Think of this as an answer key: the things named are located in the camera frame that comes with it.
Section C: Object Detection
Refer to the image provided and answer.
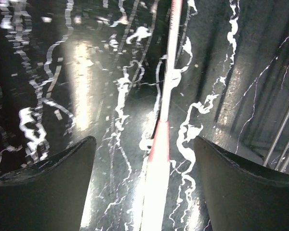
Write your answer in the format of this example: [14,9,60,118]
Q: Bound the pink badminton racket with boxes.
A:
[140,0,183,231]

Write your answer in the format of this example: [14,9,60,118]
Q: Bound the black wire basket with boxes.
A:
[262,89,289,173]

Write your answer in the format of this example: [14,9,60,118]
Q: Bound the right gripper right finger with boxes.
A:
[194,136,289,231]

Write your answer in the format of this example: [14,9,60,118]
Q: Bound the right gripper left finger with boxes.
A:
[0,136,96,231]

